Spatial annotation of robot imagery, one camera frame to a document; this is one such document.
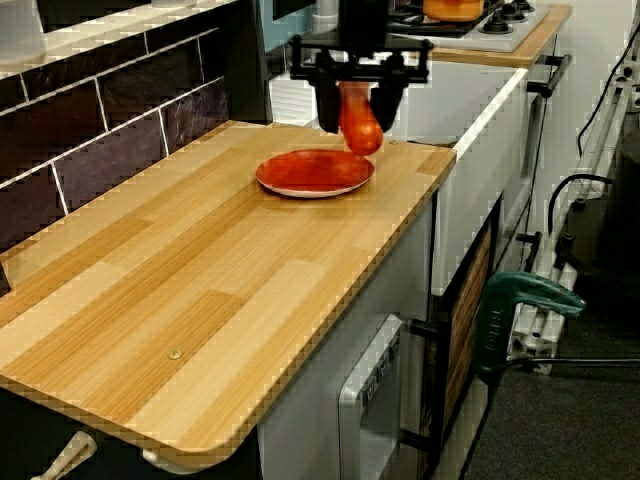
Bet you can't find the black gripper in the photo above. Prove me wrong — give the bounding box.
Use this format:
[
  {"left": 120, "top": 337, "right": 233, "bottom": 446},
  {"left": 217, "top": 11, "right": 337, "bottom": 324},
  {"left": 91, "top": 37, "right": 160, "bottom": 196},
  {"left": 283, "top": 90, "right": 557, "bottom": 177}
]
[{"left": 289, "top": 0, "right": 434, "bottom": 136}]

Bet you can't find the red toy sausage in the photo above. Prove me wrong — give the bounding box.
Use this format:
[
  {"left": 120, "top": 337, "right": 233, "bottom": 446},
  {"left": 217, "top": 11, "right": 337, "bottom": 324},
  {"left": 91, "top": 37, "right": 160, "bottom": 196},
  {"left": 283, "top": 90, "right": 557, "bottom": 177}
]
[{"left": 337, "top": 82, "right": 385, "bottom": 156}]

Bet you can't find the red round plate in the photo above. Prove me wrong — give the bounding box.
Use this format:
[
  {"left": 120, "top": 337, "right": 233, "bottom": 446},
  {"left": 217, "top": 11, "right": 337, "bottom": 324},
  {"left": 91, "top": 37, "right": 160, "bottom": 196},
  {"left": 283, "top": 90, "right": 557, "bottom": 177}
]
[{"left": 255, "top": 148, "right": 376, "bottom": 200}]

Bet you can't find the black burner grate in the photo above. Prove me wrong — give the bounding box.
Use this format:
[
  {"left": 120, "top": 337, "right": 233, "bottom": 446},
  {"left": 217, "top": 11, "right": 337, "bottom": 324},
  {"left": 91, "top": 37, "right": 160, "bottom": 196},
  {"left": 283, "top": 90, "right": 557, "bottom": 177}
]
[{"left": 387, "top": 0, "right": 507, "bottom": 37}]

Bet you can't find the white toy sink unit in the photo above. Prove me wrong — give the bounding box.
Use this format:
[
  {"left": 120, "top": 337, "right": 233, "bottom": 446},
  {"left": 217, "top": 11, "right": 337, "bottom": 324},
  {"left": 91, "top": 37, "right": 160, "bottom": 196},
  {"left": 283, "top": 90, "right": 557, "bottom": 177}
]
[{"left": 269, "top": 42, "right": 530, "bottom": 297}]

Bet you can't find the orange toy pot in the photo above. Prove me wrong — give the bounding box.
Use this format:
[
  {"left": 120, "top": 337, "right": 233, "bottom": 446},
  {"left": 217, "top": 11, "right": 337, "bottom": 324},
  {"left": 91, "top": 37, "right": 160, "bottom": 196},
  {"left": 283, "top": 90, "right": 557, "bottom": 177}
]
[{"left": 422, "top": 0, "right": 487, "bottom": 22}]

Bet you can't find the black stove knob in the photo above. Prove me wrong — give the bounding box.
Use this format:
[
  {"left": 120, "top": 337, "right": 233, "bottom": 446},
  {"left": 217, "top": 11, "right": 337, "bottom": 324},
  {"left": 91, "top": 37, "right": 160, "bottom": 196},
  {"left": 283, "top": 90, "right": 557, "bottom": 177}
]
[
  {"left": 478, "top": 10, "right": 517, "bottom": 35},
  {"left": 501, "top": 0, "right": 532, "bottom": 22}
]

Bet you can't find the grey toy stove plate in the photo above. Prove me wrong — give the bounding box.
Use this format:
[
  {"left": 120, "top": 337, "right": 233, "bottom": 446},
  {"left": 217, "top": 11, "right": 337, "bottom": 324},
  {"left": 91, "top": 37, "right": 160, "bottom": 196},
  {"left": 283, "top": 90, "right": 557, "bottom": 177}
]
[{"left": 384, "top": 0, "right": 551, "bottom": 54}]

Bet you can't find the dark tile backsplash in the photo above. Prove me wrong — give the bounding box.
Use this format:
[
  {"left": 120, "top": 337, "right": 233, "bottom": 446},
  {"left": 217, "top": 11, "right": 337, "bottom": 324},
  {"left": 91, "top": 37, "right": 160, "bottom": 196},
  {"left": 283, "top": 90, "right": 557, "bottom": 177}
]
[{"left": 0, "top": 24, "right": 236, "bottom": 251}]

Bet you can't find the brown wicker basket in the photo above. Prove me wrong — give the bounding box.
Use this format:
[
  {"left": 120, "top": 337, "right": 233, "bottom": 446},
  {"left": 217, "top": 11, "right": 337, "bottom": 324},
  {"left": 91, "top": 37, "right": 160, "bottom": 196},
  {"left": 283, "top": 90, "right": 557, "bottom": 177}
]
[{"left": 442, "top": 224, "right": 494, "bottom": 426}]

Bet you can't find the green bar clamp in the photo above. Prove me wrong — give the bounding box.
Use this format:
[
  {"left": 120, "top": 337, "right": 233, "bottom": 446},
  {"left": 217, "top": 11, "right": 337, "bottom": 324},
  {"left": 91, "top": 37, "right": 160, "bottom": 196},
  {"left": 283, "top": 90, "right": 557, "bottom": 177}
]
[{"left": 472, "top": 272, "right": 640, "bottom": 384}]

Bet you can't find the white kitchen shelf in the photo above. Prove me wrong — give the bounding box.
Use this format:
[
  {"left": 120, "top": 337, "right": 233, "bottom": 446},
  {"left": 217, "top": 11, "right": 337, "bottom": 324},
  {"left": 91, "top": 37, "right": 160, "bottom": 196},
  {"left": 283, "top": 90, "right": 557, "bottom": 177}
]
[{"left": 0, "top": 0, "right": 239, "bottom": 79}]

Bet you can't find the black bag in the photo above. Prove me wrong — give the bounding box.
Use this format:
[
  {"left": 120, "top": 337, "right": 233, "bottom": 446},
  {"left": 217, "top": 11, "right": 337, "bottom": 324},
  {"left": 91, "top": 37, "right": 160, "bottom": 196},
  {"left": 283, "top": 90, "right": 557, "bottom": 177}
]
[{"left": 574, "top": 134, "right": 640, "bottom": 281}]

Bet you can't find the white appliance front panel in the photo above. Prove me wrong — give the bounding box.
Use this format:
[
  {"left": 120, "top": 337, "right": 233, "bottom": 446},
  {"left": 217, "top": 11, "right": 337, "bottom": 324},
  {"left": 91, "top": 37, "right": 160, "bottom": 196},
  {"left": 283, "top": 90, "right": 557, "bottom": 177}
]
[{"left": 337, "top": 312, "right": 404, "bottom": 480}]

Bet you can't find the white toy kitchen cabinet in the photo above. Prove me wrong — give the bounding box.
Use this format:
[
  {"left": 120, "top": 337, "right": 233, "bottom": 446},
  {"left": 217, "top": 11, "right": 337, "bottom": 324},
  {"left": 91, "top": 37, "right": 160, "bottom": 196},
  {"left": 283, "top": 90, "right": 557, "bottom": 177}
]
[{"left": 257, "top": 199, "right": 436, "bottom": 480}]

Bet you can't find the white labelled container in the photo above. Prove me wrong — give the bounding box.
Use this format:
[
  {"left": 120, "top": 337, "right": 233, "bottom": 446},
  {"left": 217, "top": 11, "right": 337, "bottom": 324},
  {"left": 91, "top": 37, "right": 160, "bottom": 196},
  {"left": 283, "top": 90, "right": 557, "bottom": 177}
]
[{"left": 0, "top": 0, "right": 49, "bottom": 64}]

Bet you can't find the white plastic hook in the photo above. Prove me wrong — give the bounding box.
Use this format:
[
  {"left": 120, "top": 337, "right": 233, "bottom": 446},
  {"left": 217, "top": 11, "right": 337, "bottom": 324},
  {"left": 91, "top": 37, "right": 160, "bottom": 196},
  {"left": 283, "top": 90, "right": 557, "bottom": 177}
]
[{"left": 142, "top": 447, "right": 206, "bottom": 476}]

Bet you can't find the long black oven handle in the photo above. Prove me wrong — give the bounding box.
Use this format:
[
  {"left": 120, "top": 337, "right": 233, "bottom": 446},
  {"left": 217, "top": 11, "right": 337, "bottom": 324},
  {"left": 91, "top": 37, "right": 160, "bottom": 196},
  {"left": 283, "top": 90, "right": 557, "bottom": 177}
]
[{"left": 527, "top": 53, "right": 574, "bottom": 99}]

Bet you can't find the thick black cable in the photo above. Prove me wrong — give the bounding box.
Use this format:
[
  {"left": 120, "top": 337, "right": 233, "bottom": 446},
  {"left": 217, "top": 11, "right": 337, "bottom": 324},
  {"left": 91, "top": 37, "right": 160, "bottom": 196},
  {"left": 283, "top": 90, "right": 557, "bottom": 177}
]
[{"left": 547, "top": 174, "right": 614, "bottom": 241}]

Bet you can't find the short black oven handle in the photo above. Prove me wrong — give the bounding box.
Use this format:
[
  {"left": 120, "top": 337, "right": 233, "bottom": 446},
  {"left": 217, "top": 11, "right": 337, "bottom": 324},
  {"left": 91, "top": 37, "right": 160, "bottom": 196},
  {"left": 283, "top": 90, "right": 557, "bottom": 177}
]
[{"left": 517, "top": 230, "right": 544, "bottom": 274}]

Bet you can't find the thin black cable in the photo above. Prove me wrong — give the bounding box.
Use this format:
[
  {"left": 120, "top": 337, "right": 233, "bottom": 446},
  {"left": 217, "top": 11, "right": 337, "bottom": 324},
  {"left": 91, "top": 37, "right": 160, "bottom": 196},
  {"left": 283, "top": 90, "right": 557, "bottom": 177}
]
[{"left": 577, "top": 0, "right": 640, "bottom": 154}]

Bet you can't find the black metal basket frame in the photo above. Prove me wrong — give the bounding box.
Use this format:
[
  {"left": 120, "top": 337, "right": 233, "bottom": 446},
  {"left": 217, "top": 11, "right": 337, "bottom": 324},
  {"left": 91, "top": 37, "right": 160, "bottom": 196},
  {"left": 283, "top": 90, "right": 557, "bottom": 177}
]
[{"left": 399, "top": 192, "right": 504, "bottom": 480}]

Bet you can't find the silver aluminium frame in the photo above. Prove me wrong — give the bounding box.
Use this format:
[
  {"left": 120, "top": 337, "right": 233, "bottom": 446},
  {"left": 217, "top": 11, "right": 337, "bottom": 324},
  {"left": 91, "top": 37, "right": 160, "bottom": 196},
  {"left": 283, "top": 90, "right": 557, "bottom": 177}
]
[{"left": 507, "top": 64, "right": 640, "bottom": 376}]

